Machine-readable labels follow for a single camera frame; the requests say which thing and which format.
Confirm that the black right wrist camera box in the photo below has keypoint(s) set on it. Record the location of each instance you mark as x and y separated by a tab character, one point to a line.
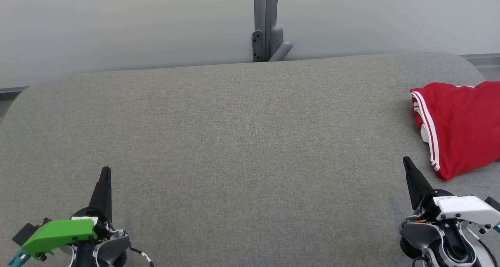
494	203

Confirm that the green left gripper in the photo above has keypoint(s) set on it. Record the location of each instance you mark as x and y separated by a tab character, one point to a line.
58	233

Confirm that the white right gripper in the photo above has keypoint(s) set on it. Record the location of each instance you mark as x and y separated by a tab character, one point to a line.
465	206

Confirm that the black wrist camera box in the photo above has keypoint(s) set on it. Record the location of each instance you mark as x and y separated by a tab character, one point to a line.
23	232
494	203

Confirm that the grey partition post with bracket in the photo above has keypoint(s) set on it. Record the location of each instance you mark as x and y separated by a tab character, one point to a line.
265	24

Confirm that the grey fabric sofa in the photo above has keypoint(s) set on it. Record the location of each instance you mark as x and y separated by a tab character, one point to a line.
234	142

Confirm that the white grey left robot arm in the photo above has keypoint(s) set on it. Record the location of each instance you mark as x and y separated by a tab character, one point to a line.
111	247

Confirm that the red white basketball jersey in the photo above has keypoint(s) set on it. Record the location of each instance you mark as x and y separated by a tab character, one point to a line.
465	122

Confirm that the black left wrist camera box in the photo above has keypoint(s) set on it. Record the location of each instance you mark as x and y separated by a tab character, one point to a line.
23	232

